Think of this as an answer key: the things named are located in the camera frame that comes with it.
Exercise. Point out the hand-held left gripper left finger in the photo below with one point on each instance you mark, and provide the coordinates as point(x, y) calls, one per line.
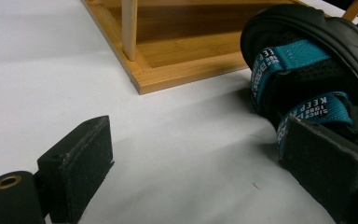
point(77, 168)

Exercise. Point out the wooden shoe rack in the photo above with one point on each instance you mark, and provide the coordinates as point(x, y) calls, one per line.
point(183, 71)

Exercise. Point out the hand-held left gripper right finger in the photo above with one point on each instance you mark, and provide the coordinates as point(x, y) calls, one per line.
point(326, 168)

